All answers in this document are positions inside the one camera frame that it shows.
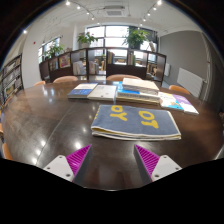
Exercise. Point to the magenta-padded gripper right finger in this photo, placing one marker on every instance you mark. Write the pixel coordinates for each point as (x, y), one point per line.
(164, 166)

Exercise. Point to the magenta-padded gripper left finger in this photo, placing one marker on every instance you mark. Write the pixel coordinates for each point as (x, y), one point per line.
(60, 166)

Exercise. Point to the orange chair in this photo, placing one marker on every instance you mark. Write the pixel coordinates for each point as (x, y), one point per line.
(6, 151)

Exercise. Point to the purple and white book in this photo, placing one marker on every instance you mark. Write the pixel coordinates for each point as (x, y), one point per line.
(185, 104)

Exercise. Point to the dark blue book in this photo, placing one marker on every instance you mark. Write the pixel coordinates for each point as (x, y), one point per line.
(81, 90)

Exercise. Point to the large bright blue book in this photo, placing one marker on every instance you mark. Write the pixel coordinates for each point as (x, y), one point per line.
(125, 93)

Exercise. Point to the thick white book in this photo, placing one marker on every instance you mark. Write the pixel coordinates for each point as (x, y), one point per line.
(140, 85)

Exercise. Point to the white thin book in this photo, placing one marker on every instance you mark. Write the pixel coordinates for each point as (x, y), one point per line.
(102, 92)

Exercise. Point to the orange chairs group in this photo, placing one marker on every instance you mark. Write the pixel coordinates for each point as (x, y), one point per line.
(65, 79)

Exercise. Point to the dark open shelf unit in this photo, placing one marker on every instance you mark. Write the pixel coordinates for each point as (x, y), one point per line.
(123, 70)

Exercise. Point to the bushy potted green plant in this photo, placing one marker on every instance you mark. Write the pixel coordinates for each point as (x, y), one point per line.
(53, 50)

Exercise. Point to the small potted green plant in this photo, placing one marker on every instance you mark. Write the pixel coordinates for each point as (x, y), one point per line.
(86, 38)

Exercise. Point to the large potted green plant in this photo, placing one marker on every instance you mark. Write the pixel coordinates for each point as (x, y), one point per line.
(136, 37)

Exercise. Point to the ceiling air conditioner unit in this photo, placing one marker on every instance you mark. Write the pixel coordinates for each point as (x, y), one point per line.
(114, 11)

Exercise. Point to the ceiling spotlights group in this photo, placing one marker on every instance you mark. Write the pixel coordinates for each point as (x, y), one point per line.
(68, 3)

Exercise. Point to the large white wall radiator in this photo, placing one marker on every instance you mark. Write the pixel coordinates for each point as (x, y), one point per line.
(190, 81)

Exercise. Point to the small white wall radiator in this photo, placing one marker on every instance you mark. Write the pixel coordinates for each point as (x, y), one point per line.
(167, 69)

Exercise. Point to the tall wall bookshelf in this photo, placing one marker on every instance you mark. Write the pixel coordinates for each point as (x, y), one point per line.
(11, 78)

